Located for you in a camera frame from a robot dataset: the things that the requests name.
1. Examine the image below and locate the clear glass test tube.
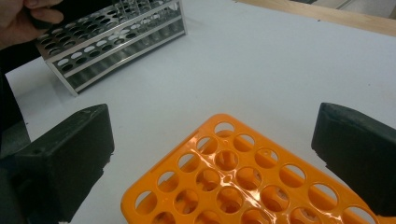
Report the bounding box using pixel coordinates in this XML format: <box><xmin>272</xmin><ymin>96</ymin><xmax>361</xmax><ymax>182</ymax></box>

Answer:
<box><xmin>114</xmin><ymin>0</ymin><xmax>128</xmax><ymax>16</ymax></box>

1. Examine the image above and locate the wooden table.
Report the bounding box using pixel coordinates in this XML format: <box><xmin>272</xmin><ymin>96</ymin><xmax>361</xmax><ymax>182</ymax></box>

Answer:
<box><xmin>234</xmin><ymin>0</ymin><xmax>396</xmax><ymax>38</ymax></box>

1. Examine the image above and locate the silver metal test tube rack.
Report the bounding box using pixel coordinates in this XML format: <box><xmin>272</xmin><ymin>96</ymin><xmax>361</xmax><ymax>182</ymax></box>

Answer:
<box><xmin>35</xmin><ymin>0</ymin><xmax>188</xmax><ymax>98</ymax></box>

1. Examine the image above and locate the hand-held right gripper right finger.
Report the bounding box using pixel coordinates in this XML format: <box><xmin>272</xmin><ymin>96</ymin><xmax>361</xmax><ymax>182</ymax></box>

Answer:
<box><xmin>310</xmin><ymin>102</ymin><xmax>396</xmax><ymax>218</ymax></box>

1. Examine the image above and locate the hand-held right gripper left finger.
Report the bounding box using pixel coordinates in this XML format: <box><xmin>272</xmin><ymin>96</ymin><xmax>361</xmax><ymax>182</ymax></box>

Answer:
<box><xmin>8</xmin><ymin>103</ymin><xmax>116</xmax><ymax>224</ymax></box>

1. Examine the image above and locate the white table board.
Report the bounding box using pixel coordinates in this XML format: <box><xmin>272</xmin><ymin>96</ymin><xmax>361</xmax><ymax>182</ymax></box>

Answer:
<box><xmin>5</xmin><ymin>0</ymin><xmax>396</xmax><ymax>224</ymax></box>

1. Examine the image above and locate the orange plastic test tube rack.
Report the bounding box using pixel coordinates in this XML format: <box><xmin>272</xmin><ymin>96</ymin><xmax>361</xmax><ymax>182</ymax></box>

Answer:
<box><xmin>120</xmin><ymin>113</ymin><xmax>396</xmax><ymax>224</ymax></box>

